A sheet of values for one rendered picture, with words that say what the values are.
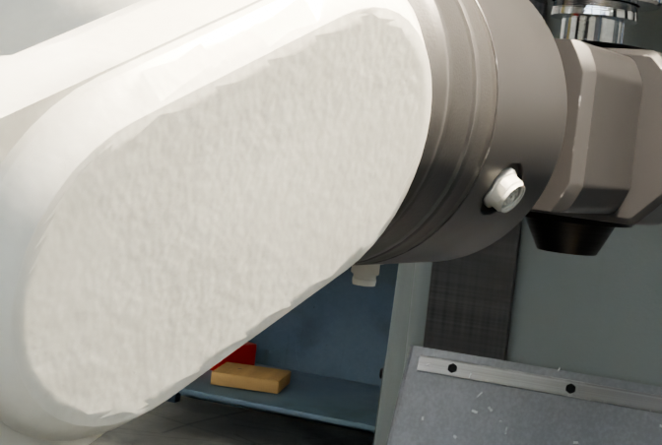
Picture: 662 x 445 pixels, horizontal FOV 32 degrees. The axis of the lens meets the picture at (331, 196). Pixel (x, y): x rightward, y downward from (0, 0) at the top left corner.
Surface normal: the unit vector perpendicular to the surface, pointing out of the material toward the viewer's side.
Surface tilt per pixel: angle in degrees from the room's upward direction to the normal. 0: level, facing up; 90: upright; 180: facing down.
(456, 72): 80
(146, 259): 103
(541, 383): 63
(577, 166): 90
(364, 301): 90
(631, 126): 90
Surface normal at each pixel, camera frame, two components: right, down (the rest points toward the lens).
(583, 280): -0.35, 0.01
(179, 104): 0.76, 0.34
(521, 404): -0.26, -0.44
